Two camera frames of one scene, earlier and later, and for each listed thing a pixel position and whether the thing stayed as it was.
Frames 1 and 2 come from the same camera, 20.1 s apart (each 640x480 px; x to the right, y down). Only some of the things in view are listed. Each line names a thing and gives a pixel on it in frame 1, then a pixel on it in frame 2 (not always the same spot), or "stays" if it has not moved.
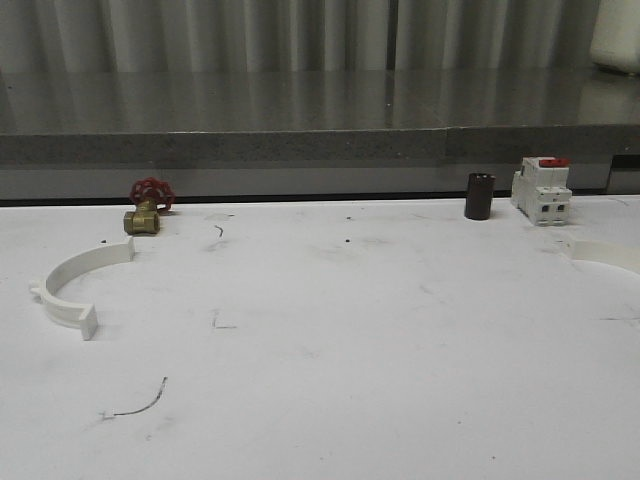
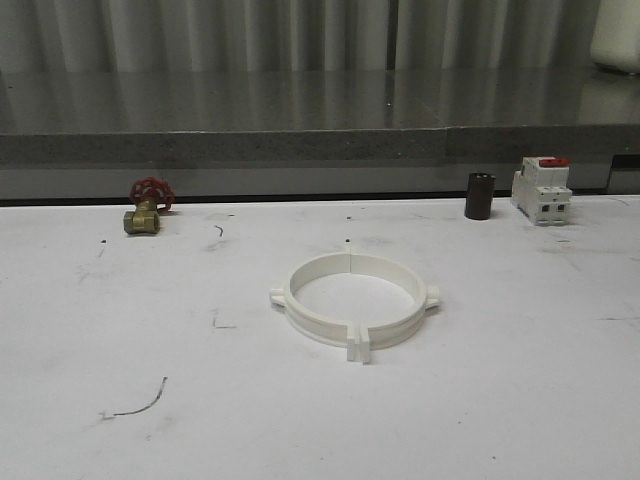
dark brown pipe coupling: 479,196 stays
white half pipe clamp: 623,253 to 372,336
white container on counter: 616,39 stays
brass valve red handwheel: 154,197 stays
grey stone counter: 312,132 stays
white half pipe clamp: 62,311 to 333,332
